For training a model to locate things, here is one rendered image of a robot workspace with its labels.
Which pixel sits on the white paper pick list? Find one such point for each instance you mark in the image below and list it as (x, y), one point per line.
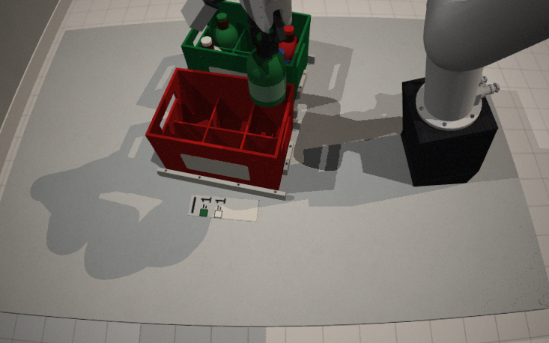
(223, 208)

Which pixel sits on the green plastic crate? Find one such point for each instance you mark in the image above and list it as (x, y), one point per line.
(198, 58)

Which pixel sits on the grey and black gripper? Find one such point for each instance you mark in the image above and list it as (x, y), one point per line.
(265, 15)

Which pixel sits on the white bottle with grey label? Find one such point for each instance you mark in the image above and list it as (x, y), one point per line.
(207, 43)

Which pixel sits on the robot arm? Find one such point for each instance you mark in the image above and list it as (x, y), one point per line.
(459, 35)

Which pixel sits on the red plastic crate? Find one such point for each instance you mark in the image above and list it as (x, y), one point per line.
(206, 102)

